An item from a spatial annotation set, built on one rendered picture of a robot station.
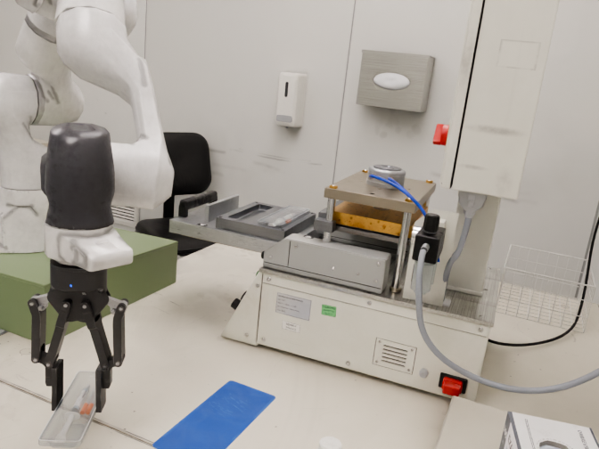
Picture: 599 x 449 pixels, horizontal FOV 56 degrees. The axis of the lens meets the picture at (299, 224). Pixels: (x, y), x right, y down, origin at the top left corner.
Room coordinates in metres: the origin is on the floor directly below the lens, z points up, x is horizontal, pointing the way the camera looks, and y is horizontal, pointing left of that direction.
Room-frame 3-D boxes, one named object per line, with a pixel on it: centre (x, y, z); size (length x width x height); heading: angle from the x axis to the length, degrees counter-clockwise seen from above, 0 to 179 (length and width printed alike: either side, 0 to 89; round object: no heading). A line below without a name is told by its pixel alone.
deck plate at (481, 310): (1.17, -0.20, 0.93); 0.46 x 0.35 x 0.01; 71
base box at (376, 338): (1.17, -0.16, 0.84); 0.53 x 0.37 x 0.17; 71
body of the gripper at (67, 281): (0.74, 0.30, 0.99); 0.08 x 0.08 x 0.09
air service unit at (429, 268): (0.93, -0.22, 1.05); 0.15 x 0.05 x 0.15; 161
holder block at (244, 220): (1.27, 0.07, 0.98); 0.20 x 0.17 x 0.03; 161
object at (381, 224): (1.18, -0.17, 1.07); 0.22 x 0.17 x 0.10; 161
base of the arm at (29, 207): (1.27, 0.66, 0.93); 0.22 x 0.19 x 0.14; 63
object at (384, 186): (1.15, -0.19, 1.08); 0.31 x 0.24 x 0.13; 161
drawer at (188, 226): (1.29, 0.12, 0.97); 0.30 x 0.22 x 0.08; 71
